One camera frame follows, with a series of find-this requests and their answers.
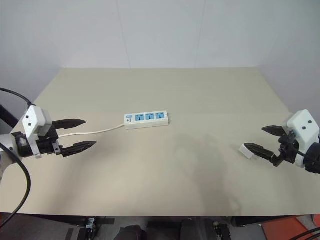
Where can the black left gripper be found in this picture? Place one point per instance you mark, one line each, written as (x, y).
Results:
(47, 147)

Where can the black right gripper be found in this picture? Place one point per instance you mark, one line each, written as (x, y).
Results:
(287, 148)

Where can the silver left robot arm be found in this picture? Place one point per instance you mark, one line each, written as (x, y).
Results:
(17, 147)

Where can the white plug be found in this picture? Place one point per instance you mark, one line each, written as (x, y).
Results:
(244, 151)

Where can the white power strip blue sockets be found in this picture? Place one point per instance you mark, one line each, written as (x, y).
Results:
(147, 120)

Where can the metal table clamp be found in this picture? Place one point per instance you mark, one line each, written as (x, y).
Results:
(90, 223)

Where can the orange red floor object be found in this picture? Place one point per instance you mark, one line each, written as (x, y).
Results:
(287, 228)

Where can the dark rounded shape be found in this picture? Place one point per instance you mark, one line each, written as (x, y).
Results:
(131, 233)

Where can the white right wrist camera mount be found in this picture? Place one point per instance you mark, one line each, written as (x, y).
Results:
(303, 126)

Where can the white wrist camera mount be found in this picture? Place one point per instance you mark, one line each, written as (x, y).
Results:
(303, 126)
(32, 120)

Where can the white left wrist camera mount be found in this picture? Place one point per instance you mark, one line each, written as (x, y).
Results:
(32, 120)

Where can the black frame bar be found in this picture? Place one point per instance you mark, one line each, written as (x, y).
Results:
(7, 117)

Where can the black metal bracket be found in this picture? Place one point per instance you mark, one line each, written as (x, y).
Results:
(221, 230)

